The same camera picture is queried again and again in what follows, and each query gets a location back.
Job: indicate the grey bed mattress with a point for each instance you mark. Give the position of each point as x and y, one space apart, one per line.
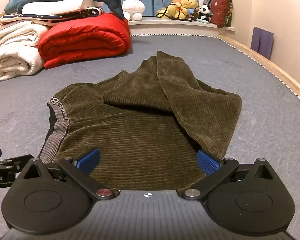
215 55

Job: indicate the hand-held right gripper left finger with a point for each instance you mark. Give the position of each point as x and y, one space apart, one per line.
88 160

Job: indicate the white window ledge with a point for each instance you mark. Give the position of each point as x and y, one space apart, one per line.
177 27

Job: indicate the navy patterned folded blanket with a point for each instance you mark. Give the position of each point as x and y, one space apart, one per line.
40 17

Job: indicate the white folded blanket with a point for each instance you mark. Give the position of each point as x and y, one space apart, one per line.
15 50

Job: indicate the yellow bear plush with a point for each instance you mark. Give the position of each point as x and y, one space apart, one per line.
190 2

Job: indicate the red folded quilt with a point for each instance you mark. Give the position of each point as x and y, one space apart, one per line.
85 40

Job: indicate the white pillow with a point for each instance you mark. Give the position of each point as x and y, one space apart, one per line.
60 5

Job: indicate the panda plush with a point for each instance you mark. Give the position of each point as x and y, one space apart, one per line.
205 11

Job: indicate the wooden bed frame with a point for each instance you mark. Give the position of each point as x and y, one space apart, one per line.
270 72

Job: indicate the yellow orange plush toy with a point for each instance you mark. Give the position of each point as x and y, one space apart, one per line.
172 11

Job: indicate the dark red cushion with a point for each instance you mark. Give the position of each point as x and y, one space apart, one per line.
221 10

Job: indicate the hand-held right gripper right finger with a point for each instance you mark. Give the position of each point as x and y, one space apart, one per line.
208 162

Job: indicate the white round plush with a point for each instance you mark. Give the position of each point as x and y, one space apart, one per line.
132 7

